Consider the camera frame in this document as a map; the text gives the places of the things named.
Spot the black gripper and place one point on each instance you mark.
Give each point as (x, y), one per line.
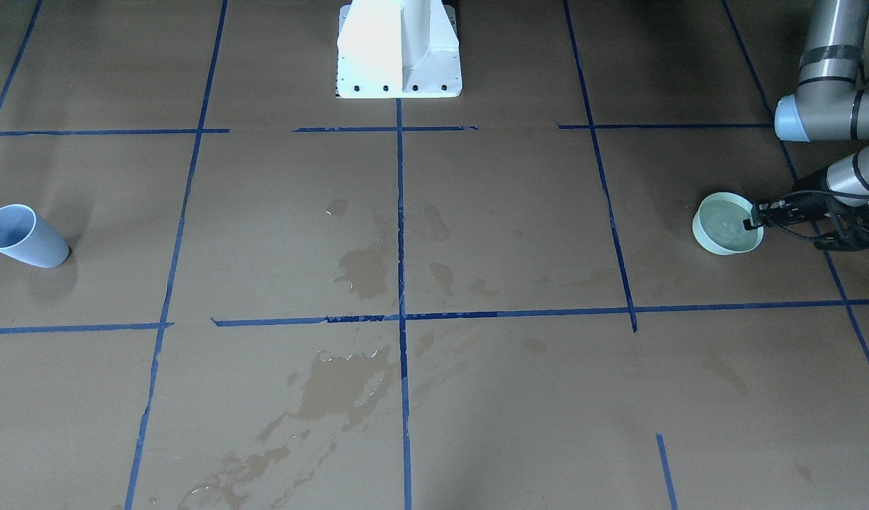
(807, 205)

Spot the mint green bowl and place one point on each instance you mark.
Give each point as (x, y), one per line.
(724, 225)

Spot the light blue plastic cup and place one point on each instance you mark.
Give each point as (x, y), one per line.
(28, 238)

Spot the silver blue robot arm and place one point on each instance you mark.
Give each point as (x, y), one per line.
(830, 103)

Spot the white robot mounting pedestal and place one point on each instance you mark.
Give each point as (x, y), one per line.
(398, 49)

